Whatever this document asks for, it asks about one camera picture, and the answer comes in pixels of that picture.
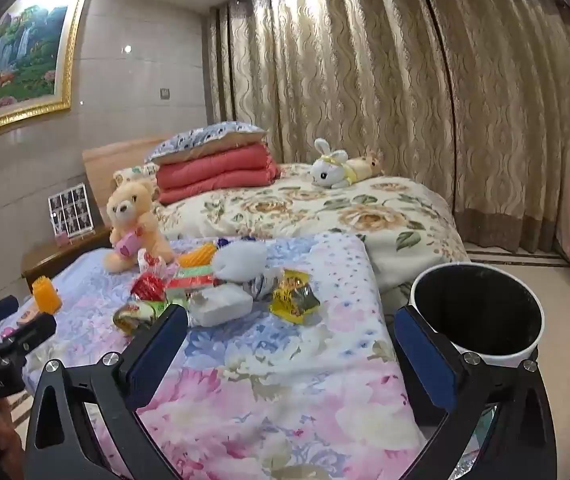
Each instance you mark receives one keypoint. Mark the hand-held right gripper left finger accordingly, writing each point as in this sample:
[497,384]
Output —
[157,355]

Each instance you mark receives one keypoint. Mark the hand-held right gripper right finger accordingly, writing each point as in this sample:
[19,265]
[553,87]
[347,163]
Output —
[425,360]

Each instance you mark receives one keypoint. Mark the red green snack packet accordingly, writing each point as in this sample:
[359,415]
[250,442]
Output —
[135,315]

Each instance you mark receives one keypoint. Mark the red printed paper wrapper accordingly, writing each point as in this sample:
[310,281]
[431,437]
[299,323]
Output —
[150,282]

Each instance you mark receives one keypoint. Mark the white trash bin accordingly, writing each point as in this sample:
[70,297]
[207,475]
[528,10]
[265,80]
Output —
[480,305]

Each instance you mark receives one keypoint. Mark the blue and clear plastic bag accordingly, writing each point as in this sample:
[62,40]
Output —
[237,260]

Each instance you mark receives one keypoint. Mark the striped wrapper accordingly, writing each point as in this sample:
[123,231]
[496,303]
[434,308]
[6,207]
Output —
[262,285]

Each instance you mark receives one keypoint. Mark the wooden nightstand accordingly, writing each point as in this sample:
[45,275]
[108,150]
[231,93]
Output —
[40,260]

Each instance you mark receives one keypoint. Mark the white tissue packet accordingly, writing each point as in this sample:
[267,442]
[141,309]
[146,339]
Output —
[220,307]

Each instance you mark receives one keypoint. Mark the green box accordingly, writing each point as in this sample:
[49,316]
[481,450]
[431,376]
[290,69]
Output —
[190,276]

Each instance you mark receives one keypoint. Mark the small pink jar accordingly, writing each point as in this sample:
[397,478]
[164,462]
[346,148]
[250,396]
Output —
[63,239]

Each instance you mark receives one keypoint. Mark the pastel floral blanket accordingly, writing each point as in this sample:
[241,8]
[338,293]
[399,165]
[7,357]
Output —
[275,385]

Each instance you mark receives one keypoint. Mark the yellow snack packet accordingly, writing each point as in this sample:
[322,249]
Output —
[295,295]

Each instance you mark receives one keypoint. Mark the beige teddy bear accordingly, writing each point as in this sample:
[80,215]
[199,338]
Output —
[127,205]

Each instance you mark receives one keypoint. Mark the small floral pillow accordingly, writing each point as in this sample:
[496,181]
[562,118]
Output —
[130,174]

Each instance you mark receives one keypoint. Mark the rose print duvet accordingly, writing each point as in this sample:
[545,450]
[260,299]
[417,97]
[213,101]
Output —
[315,210]

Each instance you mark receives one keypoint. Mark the wooden headboard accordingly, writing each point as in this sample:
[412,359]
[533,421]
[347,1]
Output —
[110,160]

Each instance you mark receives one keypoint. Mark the folded red quilt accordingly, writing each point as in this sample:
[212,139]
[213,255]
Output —
[215,172]

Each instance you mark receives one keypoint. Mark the small tan bear plush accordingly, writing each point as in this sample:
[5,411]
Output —
[365,165]

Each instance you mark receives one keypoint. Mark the white rabbit plush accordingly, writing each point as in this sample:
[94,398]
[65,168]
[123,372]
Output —
[327,170]

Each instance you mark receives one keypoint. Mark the blue dotted pillow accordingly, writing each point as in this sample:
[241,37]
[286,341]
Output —
[200,137]

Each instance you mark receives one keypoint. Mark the gold framed landscape painting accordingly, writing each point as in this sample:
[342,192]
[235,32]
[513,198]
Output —
[15,50]

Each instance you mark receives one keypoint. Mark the beige patterned curtain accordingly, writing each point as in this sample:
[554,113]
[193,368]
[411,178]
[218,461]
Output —
[365,85]

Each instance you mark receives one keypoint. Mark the black white photo frame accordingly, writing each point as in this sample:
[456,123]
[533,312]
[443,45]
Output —
[70,207]

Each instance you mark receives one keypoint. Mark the wall switch plate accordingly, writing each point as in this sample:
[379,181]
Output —
[165,93]

